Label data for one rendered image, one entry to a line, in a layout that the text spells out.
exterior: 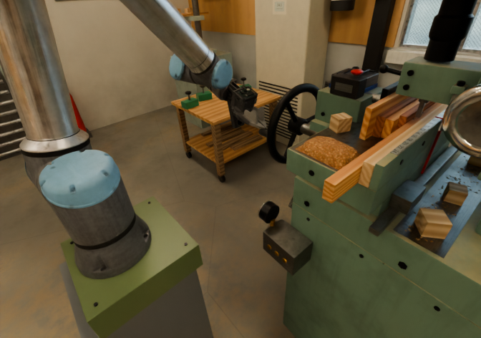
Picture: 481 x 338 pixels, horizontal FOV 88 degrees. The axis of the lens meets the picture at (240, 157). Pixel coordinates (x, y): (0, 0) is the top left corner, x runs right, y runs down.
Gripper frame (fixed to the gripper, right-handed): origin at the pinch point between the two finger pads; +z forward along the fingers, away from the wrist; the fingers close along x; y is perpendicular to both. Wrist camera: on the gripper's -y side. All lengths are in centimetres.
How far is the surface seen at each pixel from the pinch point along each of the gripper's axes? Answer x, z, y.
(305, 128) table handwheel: 9.5, 10.3, 3.7
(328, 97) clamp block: 8.6, 12.8, 18.0
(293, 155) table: -14.4, 21.9, 15.6
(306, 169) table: -14.4, 26.2, 15.1
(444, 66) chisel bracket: 7.8, 31.5, 37.7
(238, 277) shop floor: -13, 23, -79
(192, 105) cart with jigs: 26, -87, -61
